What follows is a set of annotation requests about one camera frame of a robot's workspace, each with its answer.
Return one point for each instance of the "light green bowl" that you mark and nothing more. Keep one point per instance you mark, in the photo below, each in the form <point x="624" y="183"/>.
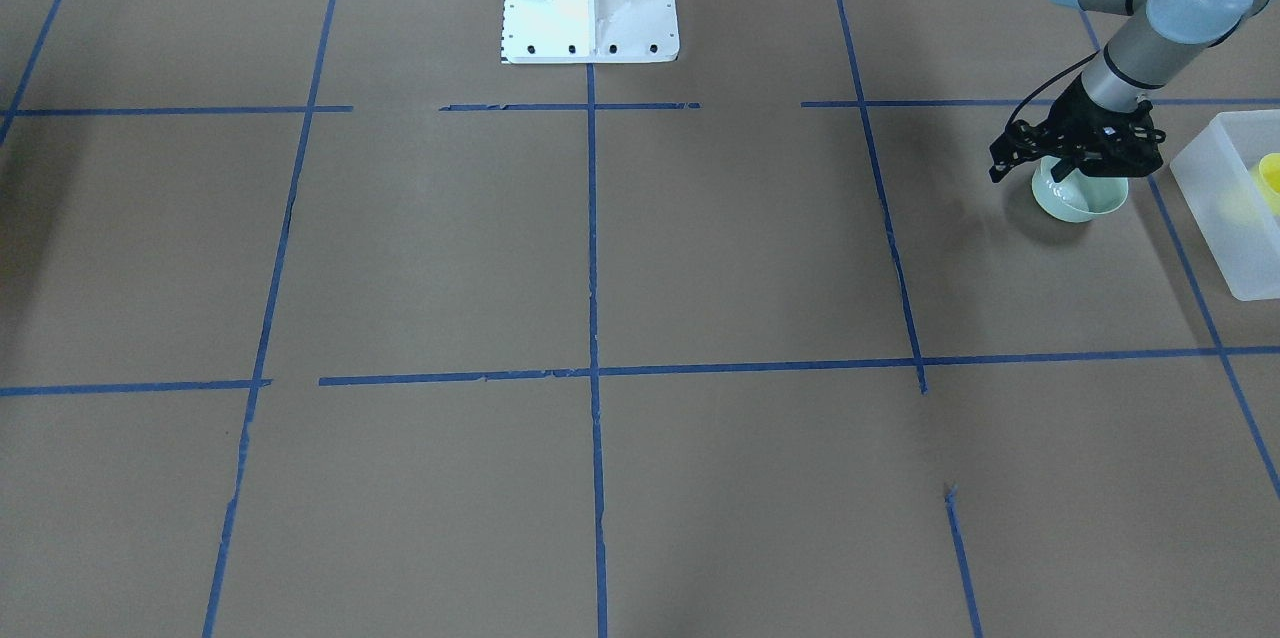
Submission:
<point x="1099" y="196"/>

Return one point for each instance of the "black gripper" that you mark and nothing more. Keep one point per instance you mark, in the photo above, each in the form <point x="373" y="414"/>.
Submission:
<point x="1080" y="115"/>

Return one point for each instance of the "clear plastic storage box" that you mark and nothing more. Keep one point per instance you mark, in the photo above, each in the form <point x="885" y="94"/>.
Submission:
<point x="1236" y="220"/>

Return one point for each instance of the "yellow plastic cup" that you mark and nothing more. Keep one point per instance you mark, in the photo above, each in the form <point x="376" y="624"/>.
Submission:
<point x="1266" y="176"/>

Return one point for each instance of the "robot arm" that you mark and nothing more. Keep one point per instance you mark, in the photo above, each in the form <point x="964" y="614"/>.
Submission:
<point x="1158" y="40"/>

